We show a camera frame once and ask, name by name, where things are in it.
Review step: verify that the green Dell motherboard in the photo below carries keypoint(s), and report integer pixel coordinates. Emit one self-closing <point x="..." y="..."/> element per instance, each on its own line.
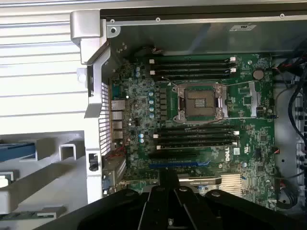
<point x="249" y="148"/>

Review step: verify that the black graphics card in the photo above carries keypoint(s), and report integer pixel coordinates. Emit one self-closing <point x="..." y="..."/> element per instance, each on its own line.
<point x="199" y="183"/>

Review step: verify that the silver socket cover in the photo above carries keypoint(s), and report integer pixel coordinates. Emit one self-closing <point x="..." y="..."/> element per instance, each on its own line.
<point x="254" y="100"/>

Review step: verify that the silver coin cell battery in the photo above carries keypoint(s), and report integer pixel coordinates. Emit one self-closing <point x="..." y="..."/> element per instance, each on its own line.
<point x="258" y="74"/>

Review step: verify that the silver finned chipset heatsink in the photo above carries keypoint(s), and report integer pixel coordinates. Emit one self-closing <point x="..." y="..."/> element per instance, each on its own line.
<point x="231" y="183"/>

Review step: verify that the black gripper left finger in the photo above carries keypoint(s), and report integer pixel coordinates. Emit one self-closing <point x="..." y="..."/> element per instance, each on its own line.
<point x="153" y="206"/>

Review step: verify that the black RAM slot white clips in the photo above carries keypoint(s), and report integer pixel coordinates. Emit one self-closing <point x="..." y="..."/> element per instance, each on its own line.
<point x="196" y="135"/>
<point x="196" y="146"/>
<point x="192" y="71"/>
<point x="192" y="59"/>

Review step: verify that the metal CPU socket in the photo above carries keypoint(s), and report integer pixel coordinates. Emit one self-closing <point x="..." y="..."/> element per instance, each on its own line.
<point x="199" y="101"/>

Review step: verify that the black expansion slot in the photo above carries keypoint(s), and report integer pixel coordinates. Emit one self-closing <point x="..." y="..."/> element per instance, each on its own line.
<point x="172" y="156"/>

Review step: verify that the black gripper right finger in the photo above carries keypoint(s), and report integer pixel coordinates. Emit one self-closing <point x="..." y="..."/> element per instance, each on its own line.
<point x="192" y="208"/>

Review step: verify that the grey plastic tray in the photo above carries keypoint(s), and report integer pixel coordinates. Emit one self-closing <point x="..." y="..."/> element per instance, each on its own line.
<point x="48" y="143"/>

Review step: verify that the silver open PC case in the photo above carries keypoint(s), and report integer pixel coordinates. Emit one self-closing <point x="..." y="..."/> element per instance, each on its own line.
<point x="168" y="36"/>

